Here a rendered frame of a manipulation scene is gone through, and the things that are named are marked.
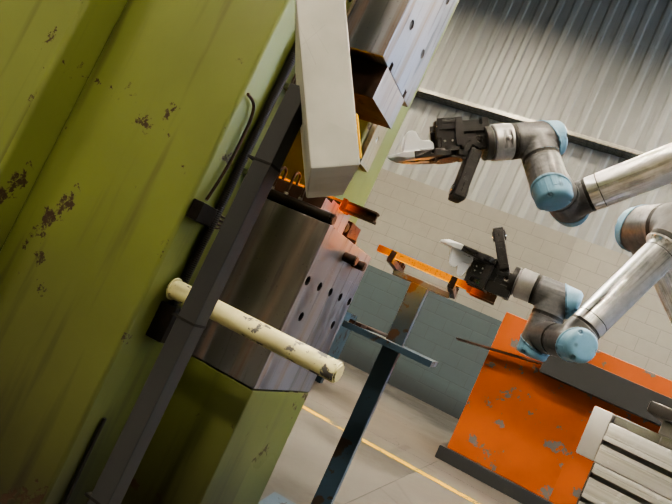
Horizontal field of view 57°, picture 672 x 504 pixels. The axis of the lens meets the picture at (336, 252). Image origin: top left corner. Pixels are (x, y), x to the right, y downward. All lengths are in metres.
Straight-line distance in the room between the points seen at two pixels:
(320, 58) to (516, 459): 4.30
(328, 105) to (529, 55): 9.52
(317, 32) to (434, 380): 8.37
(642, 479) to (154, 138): 1.19
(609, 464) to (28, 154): 1.40
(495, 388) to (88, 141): 3.99
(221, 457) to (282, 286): 0.44
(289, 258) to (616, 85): 8.92
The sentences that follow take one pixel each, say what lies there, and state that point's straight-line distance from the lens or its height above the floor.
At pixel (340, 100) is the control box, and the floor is 1.04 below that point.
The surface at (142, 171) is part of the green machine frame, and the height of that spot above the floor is 0.83.
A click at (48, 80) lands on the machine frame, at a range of 1.65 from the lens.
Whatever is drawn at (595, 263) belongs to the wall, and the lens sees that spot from 9.31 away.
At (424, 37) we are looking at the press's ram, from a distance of 1.90.
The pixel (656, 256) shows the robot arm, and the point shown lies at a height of 1.13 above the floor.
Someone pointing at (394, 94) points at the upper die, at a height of 1.34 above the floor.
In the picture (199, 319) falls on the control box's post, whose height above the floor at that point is 0.61.
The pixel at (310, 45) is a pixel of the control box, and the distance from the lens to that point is 1.05.
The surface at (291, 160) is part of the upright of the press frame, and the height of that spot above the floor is 1.11.
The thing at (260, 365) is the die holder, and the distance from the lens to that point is 1.56.
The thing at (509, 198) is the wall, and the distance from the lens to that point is 9.57.
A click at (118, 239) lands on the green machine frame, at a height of 0.67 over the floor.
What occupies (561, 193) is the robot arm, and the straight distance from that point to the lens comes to 1.28.
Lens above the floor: 0.74
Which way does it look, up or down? 4 degrees up
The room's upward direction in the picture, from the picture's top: 25 degrees clockwise
